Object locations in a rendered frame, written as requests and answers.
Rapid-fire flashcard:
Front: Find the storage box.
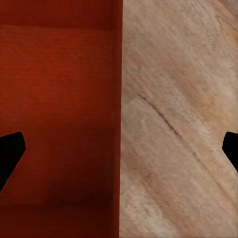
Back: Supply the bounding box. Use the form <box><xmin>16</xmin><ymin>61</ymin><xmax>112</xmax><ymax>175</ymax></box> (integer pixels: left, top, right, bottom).
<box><xmin>0</xmin><ymin>0</ymin><xmax>123</xmax><ymax>238</ymax></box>

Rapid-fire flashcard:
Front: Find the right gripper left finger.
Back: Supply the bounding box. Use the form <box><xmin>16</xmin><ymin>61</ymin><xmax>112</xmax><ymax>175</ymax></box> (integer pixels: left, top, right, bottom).
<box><xmin>0</xmin><ymin>132</ymin><xmax>26</xmax><ymax>191</ymax></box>

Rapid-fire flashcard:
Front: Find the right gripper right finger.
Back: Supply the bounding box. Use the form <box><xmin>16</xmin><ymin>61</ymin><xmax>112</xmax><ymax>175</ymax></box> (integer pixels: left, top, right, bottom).
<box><xmin>222</xmin><ymin>132</ymin><xmax>238</xmax><ymax>172</ymax></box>

